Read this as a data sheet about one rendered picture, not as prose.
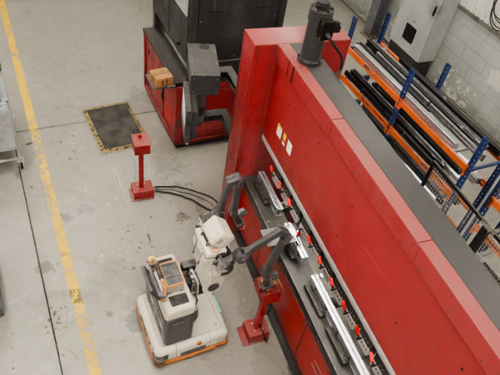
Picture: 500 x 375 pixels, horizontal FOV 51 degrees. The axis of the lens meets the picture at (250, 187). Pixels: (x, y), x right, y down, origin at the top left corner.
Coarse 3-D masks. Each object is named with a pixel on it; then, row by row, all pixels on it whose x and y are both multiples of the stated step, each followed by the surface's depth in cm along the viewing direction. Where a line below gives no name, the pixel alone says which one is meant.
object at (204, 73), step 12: (192, 48) 449; (204, 48) 451; (192, 60) 436; (204, 60) 438; (216, 60) 441; (192, 72) 423; (204, 72) 426; (216, 72) 428; (192, 84) 427; (204, 84) 429; (216, 84) 430; (204, 96) 486; (204, 108) 499
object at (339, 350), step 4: (328, 328) 393; (332, 328) 394; (328, 332) 391; (328, 336) 391; (332, 336) 389; (336, 336) 389; (332, 340) 387; (336, 340) 387; (336, 344) 385; (340, 344) 385; (336, 348) 382; (340, 348) 383; (336, 352) 382; (340, 352) 381; (344, 352) 381; (340, 356) 378; (340, 360) 378; (344, 360) 377; (348, 360) 377; (344, 364) 375
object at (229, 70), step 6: (222, 66) 481; (228, 66) 482; (222, 72) 474; (228, 72) 475; (234, 72) 477; (222, 78) 479; (228, 78) 479; (234, 78) 470; (234, 84) 463; (234, 90) 467
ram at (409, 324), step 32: (288, 96) 405; (288, 128) 414; (320, 128) 364; (288, 160) 423; (320, 160) 371; (320, 192) 378; (352, 192) 336; (320, 224) 386; (352, 224) 342; (384, 224) 307; (352, 256) 348; (384, 256) 312; (352, 288) 355; (384, 288) 317; (416, 288) 287; (384, 320) 323; (416, 320) 291; (448, 320) 266; (384, 352) 328; (416, 352) 296; (448, 352) 269
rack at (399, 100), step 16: (352, 32) 589; (384, 32) 610; (352, 48) 609; (448, 64) 534; (400, 96) 537; (400, 144) 552; (480, 144) 456; (416, 160) 535; (432, 176) 518; (496, 176) 505; (448, 192) 503; (480, 192) 527; (448, 208) 510; (464, 224) 556
